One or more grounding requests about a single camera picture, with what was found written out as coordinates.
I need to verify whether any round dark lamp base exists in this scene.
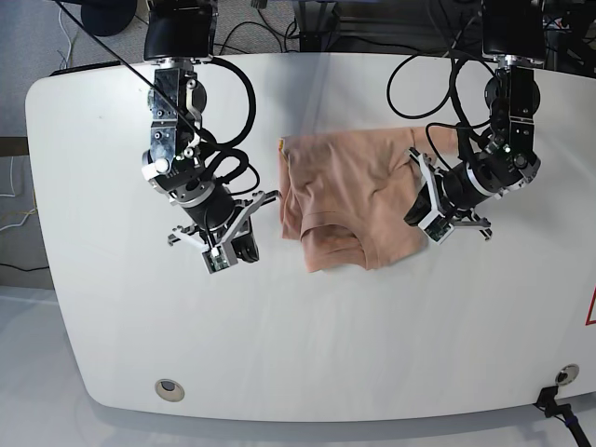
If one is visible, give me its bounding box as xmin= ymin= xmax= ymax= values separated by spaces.
xmin=80 ymin=0 xmax=137 ymax=37

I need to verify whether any white cable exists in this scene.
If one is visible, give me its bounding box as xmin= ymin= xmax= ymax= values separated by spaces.
xmin=55 ymin=0 xmax=75 ymax=71

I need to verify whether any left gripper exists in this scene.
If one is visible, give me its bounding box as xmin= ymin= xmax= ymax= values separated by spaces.
xmin=404 ymin=148 xmax=494 ymax=240

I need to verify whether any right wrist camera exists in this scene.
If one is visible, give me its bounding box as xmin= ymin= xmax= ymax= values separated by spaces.
xmin=202 ymin=245 xmax=238 ymax=274

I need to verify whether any black clamp mount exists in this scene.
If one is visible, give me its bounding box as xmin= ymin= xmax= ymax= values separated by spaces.
xmin=534 ymin=386 xmax=591 ymax=447

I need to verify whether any peach T-shirt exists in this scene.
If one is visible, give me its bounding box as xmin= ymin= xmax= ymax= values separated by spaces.
xmin=278 ymin=127 xmax=457 ymax=273

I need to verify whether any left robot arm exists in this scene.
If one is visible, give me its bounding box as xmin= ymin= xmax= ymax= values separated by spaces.
xmin=404 ymin=1 xmax=546 ymax=244

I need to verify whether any table cable grommet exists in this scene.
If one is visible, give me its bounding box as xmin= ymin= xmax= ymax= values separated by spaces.
xmin=155 ymin=379 xmax=185 ymax=402
xmin=555 ymin=363 xmax=579 ymax=386

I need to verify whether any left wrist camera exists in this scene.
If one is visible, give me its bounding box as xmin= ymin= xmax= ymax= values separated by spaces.
xmin=418 ymin=210 xmax=454 ymax=244

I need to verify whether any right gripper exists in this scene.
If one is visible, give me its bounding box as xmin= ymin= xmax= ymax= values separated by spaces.
xmin=168 ymin=188 xmax=281 ymax=264

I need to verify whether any left table cable grommet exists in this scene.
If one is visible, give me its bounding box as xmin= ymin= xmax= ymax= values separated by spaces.
xmin=155 ymin=379 xmax=185 ymax=402

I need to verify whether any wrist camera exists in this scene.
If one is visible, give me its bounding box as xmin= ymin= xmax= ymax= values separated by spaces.
xmin=202 ymin=245 xmax=238 ymax=274
xmin=418 ymin=210 xmax=454 ymax=244

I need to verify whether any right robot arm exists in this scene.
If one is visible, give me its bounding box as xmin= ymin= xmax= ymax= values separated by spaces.
xmin=142 ymin=1 xmax=280 ymax=273

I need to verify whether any right table cable grommet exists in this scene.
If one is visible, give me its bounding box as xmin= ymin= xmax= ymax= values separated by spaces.
xmin=555 ymin=363 xmax=579 ymax=386

